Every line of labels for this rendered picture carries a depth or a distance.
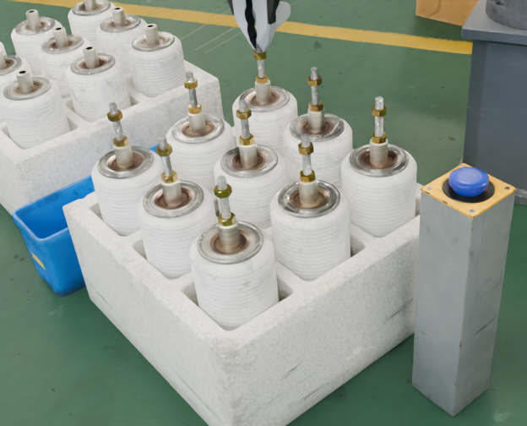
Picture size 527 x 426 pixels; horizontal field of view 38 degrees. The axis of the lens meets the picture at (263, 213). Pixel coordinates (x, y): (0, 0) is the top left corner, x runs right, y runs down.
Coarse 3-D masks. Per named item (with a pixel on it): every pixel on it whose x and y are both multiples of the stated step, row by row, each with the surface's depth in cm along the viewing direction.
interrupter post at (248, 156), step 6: (240, 144) 97; (252, 144) 97; (240, 150) 97; (246, 150) 97; (252, 150) 97; (240, 156) 98; (246, 156) 97; (252, 156) 97; (246, 162) 98; (252, 162) 98
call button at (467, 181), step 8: (464, 168) 80; (472, 168) 80; (456, 176) 79; (464, 176) 79; (472, 176) 79; (480, 176) 78; (488, 176) 79; (456, 184) 78; (464, 184) 78; (472, 184) 77; (480, 184) 77; (456, 192) 79; (464, 192) 78; (472, 192) 77; (480, 192) 78
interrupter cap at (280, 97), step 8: (272, 88) 114; (280, 88) 114; (240, 96) 113; (248, 96) 113; (256, 96) 113; (272, 96) 113; (280, 96) 112; (288, 96) 112; (248, 104) 111; (256, 104) 111; (264, 104) 111; (272, 104) 110; (280, 104) 110
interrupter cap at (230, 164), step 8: (232, 152) 101; (264, 152) 100; (272, 152) 100; (224, 160) 99; (232, 160) 99; (240, 160) 100; (264, 160) 99; (272, 160) 98; (224, 168) 98; (232, 168) 98; (240, 168) 98; (248, 168) 98; (256, 168) 97; (264, 168) 97; (272, 168) 97; (232, 176) 97; (240, 176) 96; (248, 176) 96; (256, 176) 96
